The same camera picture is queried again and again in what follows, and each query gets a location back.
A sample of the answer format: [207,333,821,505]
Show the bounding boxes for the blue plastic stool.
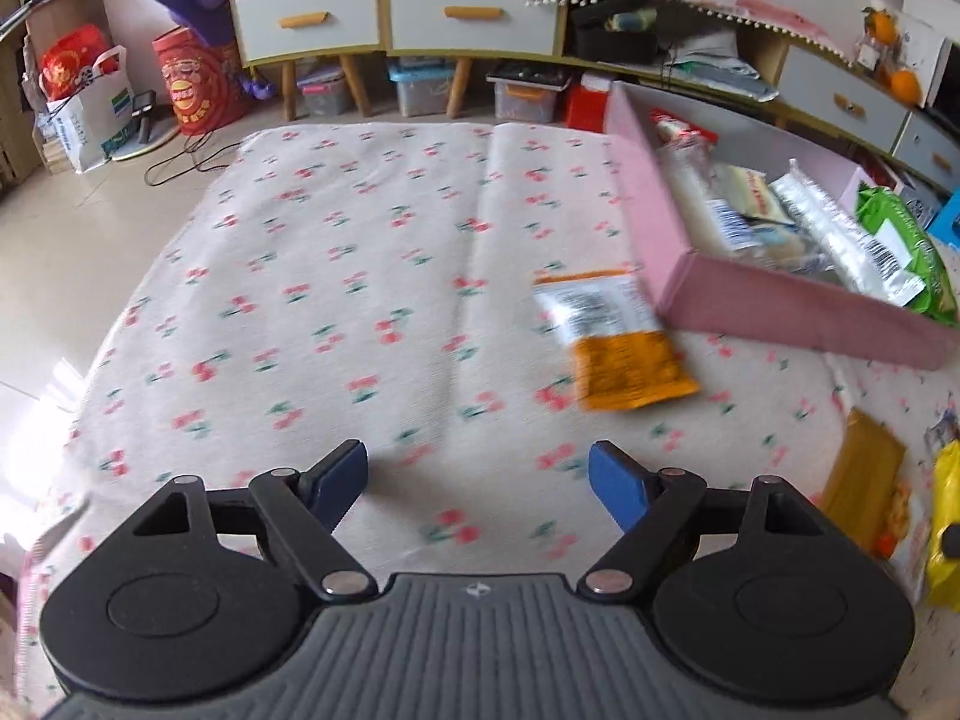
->
[928,190,960,250]

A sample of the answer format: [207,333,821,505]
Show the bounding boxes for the gold wafer bar pack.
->
[818,408,907,553]

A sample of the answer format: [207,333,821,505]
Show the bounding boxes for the red gift bag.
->
[39,23,109,103]

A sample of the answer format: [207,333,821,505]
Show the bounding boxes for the cherry print floor cloth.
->
[16,124,958,715]

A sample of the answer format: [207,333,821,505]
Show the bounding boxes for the wooden tv cabinet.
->
[229,0,958,192]

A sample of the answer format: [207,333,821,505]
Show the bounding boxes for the black storage bag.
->
[571,0,661,65]

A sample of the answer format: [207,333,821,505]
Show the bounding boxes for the white shopping bag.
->
[52,46,133,174]

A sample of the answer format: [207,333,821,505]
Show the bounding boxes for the red round gift box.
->
[153,26,249,137]

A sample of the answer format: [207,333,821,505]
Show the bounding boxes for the orange fruit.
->
[889,67,923,107]

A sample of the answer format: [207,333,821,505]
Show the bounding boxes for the white beige snack pack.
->
[715,163,793,224]

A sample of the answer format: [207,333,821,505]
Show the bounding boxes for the blue silver chocolate pack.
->
[924,410,960,460]

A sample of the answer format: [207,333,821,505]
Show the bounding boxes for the red white biscuit pack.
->
[874,476,931,605]

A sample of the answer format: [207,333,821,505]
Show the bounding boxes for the green chips snack bag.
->
[856,184,958,327]

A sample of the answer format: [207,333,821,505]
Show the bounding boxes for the small red candy pack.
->
[649,107,719,148]

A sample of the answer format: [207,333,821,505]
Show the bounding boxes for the pink cardboard box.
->
[604,82,958,371]

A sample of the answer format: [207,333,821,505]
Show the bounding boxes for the long silver-green snack pack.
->
[771,158,924,307]

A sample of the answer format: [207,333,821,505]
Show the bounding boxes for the white rice cracker pack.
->
[658,135,771,266]

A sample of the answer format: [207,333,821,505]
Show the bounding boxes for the yellow snack bag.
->
[926,440,960,613]

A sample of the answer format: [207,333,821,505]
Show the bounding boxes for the red shoe box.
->
[565,71,613,133]

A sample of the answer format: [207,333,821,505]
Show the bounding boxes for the orange silver snack pack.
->
[532,270,700,411]

